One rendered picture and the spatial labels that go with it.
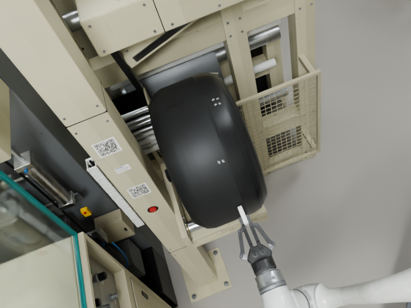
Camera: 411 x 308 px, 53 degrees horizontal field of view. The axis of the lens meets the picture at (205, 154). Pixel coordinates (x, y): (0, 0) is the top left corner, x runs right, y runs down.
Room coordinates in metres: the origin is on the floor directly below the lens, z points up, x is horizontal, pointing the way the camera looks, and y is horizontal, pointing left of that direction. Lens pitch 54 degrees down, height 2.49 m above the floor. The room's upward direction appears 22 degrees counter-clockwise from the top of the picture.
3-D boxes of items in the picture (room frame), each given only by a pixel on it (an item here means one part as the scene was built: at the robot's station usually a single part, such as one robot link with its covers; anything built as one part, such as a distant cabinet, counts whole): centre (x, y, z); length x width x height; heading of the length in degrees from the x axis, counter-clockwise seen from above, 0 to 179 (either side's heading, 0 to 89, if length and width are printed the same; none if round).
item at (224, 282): (0.94, 0.28, 0.01); 0.27 x 0.27 x 0.02; 0
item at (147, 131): (1.34, 0.24, 1.05); 0.20 x 0.15 x 0.30; 90
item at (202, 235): (0.82, 0.03, 0.83); 0.36 x 0.09 x 0.06; 90
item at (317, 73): (1.29, -0.21, 0.65); 0.90 x 0.02 x 0.70; 90
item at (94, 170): (0.91, 0.37, 1.19); 0.05 x 0.04 x 0.48; 0
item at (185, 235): (0.96, 0.20, 0.90); 0.40 x 0.03 x 0.10; 0
